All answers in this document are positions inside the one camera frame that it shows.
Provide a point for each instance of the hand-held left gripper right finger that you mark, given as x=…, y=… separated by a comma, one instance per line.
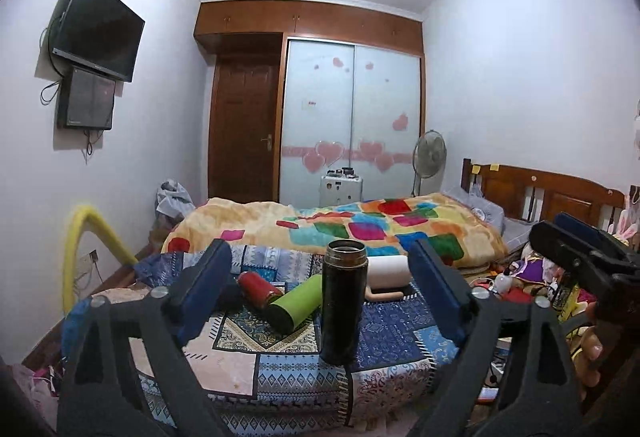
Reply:
x=441, y=299

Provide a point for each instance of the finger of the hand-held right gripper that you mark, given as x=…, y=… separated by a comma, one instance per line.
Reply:
x=575, y=252
x=582, y=224

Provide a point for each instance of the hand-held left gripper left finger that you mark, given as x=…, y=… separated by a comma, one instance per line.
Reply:
x=202, y=294

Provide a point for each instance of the green cup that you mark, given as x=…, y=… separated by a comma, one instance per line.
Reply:
x=295, y=309

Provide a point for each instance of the black thermos cup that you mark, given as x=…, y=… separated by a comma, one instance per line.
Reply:
x=342, y=307

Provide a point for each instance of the red cup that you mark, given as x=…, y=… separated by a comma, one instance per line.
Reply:
x=257, y=291

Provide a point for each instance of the white cup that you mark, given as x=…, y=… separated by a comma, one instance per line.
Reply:
x=390, y=273

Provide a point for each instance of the person's right hand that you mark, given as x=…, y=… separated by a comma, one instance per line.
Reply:
x=592, y=347

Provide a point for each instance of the pink bunny plush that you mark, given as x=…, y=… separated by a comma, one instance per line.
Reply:
x=625, y=227

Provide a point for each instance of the wooden bed headboard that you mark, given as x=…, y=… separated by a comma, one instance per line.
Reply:
x=550, y=192

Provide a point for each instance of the pile of plush toys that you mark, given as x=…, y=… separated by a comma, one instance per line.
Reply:
x=530, y=274

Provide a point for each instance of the grey pillow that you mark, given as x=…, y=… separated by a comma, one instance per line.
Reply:
x=477, y=209

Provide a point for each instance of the pile of clothes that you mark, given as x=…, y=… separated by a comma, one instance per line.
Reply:
x=172, y=202

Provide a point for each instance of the blue patterned cloth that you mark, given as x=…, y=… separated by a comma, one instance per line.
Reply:
x=280, y=367

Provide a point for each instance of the colourful patchwork blanket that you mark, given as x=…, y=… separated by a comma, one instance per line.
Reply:
x=350, y=224

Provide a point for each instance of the yellow foam tube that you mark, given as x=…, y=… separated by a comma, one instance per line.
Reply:
x=80, y=237

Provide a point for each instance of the white box appliance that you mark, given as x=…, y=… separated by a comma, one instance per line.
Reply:
x=341, y=191

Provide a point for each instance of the standing fan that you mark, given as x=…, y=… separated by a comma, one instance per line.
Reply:
x=430, y=152

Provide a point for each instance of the brown wooden door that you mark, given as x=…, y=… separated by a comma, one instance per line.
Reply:
x=245, y=132

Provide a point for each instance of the wooden wardrobe with sliding doors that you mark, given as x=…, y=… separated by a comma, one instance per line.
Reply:
x=320, y=32

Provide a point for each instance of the wall-mounted black television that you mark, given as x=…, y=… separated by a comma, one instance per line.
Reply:
x=100, y=29

